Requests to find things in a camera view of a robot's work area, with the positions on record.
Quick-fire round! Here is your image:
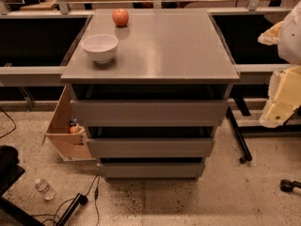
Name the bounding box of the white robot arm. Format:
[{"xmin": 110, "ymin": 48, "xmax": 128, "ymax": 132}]
[{"xmin": 258, "ymin": 2, "xmax": 301, "ymax": 128}]

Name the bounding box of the white bowl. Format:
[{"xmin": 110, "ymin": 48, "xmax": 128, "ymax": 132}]
[{"xmin": 82, "ymin": 34, "xmax": 119, "ymax": 63}]

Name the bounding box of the black caster wheel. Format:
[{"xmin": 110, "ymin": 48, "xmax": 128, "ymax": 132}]
[{"xmin": 279, "ymin": 179, "xmax": 301, "ymax": 193}]

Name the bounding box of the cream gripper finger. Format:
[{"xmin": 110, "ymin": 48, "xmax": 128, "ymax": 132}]
[{"xmin": 260, "ymin": 66, "xmax": 301, "ymax": 128}]

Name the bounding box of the red apple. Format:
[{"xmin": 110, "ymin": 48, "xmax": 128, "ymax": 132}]
[{"xmin": 112, "ymin": 8, "xmax": 129, "ymax": 26}]

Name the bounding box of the grey bottom drawer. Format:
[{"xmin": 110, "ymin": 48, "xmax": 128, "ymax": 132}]
[{"xmin": 99, "ymin": 163, "xmax": 205, "ymax": 179}]

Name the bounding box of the grey top drawer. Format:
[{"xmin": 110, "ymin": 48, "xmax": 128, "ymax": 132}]
[{"xmin": 71, "ymin": 100, "xmax": 228, "ymax": 127}]

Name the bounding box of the grey drawer cabinet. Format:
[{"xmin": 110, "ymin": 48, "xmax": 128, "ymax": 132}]
[{"xmin": 61, "ymin": 8, "xmax": 240, "ymax": 167}]

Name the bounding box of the black chair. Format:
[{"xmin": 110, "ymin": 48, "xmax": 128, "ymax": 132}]
[{"xmin": 0, "ymin": 145, "xmax": 44, "ymax": 226}]

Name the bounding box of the black metal leg with caster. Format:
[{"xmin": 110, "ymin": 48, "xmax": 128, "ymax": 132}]
[{"xmin": 226, "ymin": 107, "xmax": 252, "ymax": 164}]

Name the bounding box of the small orange fruit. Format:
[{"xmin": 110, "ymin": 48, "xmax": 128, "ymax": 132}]
[{"xmin": 69, "ymin": 126, "xmax": 77, "ymax": 134}]

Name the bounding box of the black cable at left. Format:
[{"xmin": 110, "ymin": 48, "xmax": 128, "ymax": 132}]
[{"xmin": 0, "ymin": 106, "xmax": 17, "ymax": 140}]

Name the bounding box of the grey middle drawer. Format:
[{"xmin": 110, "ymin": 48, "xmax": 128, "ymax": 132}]
[{"xmin": 87, "ymin": 138, "xmax": 214, "ymax": 158}]

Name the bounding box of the cardboard box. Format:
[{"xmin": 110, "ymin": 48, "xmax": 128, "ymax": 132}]
[{"xmin": 45, "ymin": 88, "xmax": 92, "ymax": 161}]

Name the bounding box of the clear plastic water bottle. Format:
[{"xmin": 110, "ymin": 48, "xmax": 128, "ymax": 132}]
[{"xmin": 35, "ymin": 179, "xmax": 55, "ymax": 201}]

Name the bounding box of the grey drawer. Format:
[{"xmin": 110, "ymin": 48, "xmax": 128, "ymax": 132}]
[
  {"xmin": 87, "ymin": 138, "xmax": 214, "ymax": 158},
  {"xmin": 99, "ymin": 163, "xmax": 205, "ymax": 179},
  {"xmin": 71, "ymin": 100, "xmax": 228, "ymax": 127}
]

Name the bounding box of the black cable on floor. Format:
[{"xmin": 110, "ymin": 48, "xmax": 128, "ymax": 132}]
[{"xmin": 31, "ymin": 174, "xmax": 102, "ymax": 226}]

